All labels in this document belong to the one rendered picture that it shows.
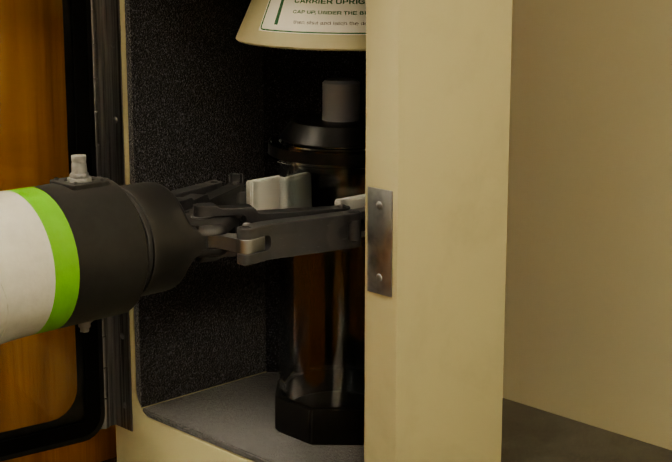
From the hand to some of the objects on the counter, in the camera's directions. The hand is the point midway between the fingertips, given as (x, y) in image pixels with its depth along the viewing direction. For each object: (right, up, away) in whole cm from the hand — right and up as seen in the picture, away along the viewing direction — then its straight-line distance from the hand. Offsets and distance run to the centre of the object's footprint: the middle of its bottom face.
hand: (336, 201), depth 110 cm
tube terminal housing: (+2, -24, +9) cm, 26 cm away
